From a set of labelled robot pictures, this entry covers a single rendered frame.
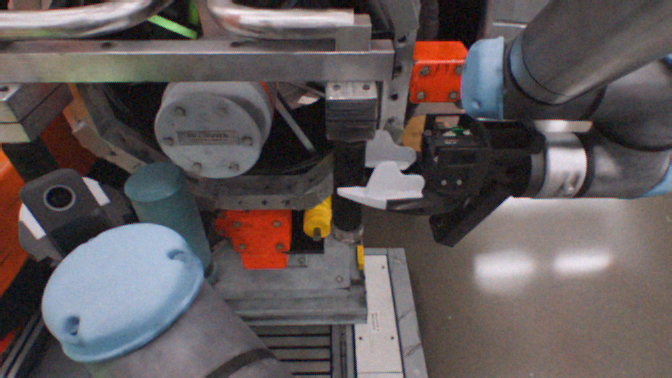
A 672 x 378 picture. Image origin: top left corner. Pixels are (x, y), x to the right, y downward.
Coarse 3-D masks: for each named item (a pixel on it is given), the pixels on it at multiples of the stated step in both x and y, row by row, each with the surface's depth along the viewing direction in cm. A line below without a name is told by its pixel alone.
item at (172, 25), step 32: (96, 0) 63; (192, 0) 60; (288, 0) 61; (128, 32) 75; (192, 32) 64; (128, 96) 72; (160, 96) 81; (288, 128) 91; (320, 128) 85; (288, 160) 82; (320, 160) 79
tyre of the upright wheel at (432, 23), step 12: (72, 0) 59; (420, 0) 59; (432, 0) 59; (420, 12) 60; (432, 12) 60; (420, 24) 61; (432, 24) 61; (420, 36) 62; (432, 36) 63; (108, 96) 70; (408, 108) 71; (120, 120) 72; (408, 120) 74; (312, 168) 81
